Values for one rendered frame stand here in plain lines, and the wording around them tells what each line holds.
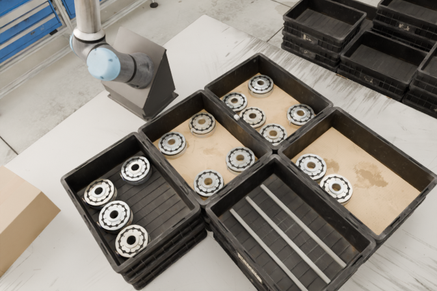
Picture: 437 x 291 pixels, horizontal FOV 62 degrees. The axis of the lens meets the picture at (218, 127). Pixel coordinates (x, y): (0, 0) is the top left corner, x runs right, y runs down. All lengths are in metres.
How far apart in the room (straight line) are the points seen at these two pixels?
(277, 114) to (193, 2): 2.30
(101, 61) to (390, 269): 1.21
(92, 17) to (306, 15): 1.47
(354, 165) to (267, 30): 2.01
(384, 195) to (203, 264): 0.63
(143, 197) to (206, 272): 0.33
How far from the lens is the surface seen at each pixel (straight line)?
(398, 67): 2.39
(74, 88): 3.03
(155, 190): 1.29
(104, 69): 1.40
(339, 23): 2.45
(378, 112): 1.68
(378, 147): 1.32
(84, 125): 1.74
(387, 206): 1.29
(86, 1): 1.41
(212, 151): 1.33
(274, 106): 1.45
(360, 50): 2.44
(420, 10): 2.67
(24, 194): 1.44
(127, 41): 1.66
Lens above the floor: 1.93
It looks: 52 degrees down
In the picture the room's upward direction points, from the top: 8 degrees counter-clockwise
